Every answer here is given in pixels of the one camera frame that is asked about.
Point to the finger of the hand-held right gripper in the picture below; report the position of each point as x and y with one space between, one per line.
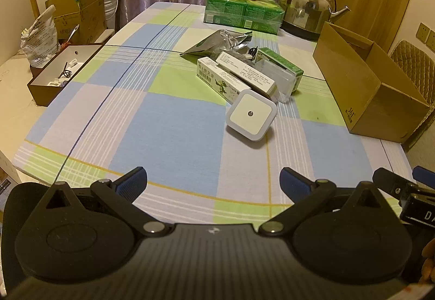
390 181
424 175

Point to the white printed plastic bag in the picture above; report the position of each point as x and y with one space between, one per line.
39 41

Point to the cardboard box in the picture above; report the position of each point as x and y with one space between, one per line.
353 89

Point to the white green ointment box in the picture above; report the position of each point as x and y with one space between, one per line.
217 80

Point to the white square night light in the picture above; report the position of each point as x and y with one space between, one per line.
250 114

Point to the dark brown open box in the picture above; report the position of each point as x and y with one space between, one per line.
51 89

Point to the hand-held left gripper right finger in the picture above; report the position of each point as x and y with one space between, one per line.
293 182

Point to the silver foil bag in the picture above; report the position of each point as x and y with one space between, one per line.
217 41

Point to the clear plastic container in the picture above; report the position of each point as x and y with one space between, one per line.
283 82

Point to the green tissue multipack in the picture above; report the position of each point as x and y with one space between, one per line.
238 14

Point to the printed carton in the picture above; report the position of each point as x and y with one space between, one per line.
8 177

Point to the stack of white buckets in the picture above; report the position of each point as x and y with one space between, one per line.
110 7

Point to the green paper box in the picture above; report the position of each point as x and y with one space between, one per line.
287 65

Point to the plaid tablecloth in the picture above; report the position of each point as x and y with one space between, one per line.
170 136

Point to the cardboard carton with flaps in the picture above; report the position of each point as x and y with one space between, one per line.
85 14

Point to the white medicine box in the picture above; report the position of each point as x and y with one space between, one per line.
248 74

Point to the stainless steel kettle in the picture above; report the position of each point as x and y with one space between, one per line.
304 9

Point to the person's right hand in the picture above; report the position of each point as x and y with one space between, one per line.
430 262

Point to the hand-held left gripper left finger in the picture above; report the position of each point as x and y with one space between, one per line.
132 182

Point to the quilted chair back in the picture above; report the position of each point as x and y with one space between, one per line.
416 65

